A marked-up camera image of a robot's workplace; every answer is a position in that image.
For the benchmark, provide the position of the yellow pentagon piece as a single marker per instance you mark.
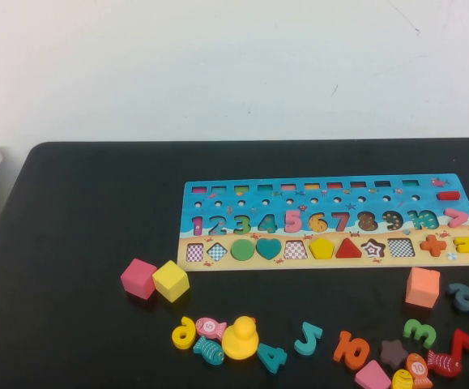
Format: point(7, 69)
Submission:
point(321, 248)

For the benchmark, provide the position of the blue wooden puzzle board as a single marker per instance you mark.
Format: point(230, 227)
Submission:
point(228, 202)

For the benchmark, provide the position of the green circle piece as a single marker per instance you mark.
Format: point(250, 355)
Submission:
point(242, 250)

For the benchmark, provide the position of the teal heart piece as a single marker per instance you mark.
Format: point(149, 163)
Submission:
point(268, 248)

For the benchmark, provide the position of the red triangle piece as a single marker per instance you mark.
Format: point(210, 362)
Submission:
point(348, 250)

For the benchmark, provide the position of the orange plus sign piece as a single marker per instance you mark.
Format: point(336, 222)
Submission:
point(432, 245)

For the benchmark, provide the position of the red minus sign piece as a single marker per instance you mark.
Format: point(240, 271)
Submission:
point(448, 196)

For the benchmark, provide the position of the brown star piece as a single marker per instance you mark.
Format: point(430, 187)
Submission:
point(393, 353)

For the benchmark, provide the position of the pink greater-than sign piece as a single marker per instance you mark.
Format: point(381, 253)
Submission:
point(461, 217)

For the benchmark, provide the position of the pink trapezoid piece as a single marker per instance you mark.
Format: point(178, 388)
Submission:
point(372, 376)

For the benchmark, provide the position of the yellow equals sign piece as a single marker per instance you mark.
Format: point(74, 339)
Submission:
point(467, 244)

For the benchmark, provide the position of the pink number five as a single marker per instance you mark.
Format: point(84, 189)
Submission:
point(297, 223)

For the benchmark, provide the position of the yellow wooden cube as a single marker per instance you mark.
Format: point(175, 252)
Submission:
point(171, 281)

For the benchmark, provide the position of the pink wooden cube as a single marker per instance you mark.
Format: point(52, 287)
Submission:
point(137, 277)

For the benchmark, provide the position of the pink wooden fish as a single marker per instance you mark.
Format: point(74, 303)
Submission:
point(210, 327)

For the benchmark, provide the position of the yellow number six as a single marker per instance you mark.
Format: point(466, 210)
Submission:
point(188, 324)

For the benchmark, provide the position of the yellow rubber duck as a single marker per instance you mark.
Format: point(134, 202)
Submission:
point(240, 342)

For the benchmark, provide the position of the teal wooden fish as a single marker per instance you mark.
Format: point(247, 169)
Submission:
point(210, 350)

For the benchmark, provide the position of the teal number five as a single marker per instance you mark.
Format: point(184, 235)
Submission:
point(309, 340)

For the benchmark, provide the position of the teal number four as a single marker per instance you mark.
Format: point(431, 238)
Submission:
point(274, 360)

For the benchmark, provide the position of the orange number ten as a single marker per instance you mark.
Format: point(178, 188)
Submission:
point(341, 346)

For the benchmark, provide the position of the orange wooden cube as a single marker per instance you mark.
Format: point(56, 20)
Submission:
point(421, 287)

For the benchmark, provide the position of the blue-grey number nine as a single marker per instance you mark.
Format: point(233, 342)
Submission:
point(454, 287)

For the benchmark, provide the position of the green number three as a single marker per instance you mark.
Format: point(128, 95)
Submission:
point(427, 338)

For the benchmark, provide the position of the yellow wooden fish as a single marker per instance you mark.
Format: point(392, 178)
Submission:
point(402, 380)

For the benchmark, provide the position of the orange wooden fish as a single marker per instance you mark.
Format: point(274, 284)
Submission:
point(418, 368)

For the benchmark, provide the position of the red number seven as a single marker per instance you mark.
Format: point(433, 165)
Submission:
point(461, 338)

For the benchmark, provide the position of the red wooden fish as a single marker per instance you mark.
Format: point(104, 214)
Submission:
point(444, 362)

